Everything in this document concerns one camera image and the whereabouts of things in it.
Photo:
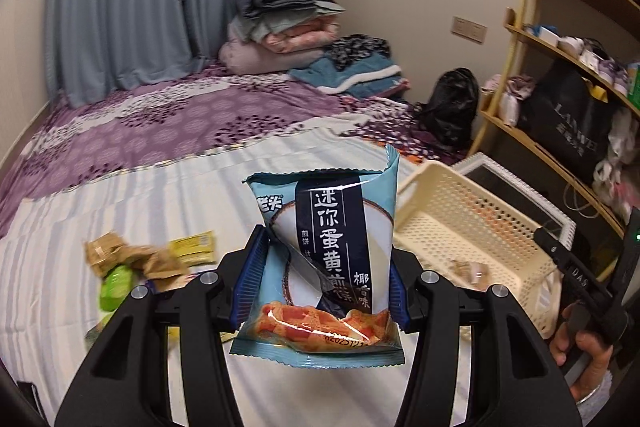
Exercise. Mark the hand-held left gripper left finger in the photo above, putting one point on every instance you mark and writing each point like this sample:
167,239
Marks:
250,277

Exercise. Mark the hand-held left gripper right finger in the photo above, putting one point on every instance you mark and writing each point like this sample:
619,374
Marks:
401,302

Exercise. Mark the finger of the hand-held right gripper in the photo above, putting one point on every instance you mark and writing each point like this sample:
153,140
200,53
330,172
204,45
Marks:
570,259

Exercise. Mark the small yellow snack packet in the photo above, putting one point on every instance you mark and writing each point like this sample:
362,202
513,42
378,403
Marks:
197,257
192,240

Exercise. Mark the pale brown snack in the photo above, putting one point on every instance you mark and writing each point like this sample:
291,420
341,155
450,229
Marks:
470,272

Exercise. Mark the small brown snack packet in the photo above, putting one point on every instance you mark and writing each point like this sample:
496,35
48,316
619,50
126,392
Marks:
135,257
164,264
102,252

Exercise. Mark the light blue snack packet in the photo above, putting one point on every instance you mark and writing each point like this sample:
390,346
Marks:
330,232

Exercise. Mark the cream plastic basket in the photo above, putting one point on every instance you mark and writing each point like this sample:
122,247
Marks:
450,217

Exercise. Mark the bright green snack packet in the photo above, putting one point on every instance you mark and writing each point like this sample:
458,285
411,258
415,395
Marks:
116,289

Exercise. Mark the person's right hand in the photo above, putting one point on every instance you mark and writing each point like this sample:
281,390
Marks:
587,367

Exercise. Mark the white plastic bag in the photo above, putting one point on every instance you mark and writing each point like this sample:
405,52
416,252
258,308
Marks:
619,167

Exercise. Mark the white striped blanket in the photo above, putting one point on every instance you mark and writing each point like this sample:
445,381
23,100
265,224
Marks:
150,207

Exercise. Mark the black tote bag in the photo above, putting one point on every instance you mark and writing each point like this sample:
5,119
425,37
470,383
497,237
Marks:
570,122

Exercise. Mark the pink cloth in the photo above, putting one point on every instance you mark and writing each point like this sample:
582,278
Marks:
517,86

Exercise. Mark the purple floral bed sheet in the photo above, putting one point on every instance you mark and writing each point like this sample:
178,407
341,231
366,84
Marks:
150,122

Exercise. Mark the lilac sneaker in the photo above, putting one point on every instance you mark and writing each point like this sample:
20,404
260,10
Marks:
614,73

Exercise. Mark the black backpack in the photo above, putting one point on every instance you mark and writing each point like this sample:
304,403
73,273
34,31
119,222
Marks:
450,107

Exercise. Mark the white sneaker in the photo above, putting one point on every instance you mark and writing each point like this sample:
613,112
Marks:
572,43

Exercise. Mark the lilac pillow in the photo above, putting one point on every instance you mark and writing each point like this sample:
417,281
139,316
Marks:
260,58

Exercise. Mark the teal blanket with white trim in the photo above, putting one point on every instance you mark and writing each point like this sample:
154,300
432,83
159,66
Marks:
350,78

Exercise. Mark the white box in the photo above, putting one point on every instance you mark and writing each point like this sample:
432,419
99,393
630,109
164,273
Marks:
542,33

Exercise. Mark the pink folded blanket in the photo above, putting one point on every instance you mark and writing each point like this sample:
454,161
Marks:
302,38

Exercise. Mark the pale green folded blanket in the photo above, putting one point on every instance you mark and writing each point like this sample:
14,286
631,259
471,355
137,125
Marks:
265,26

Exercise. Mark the black white patterned garment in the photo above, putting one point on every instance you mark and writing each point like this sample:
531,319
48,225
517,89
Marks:
357,49

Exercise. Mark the beige wall switch plate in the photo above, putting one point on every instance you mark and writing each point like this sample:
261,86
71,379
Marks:
469,29

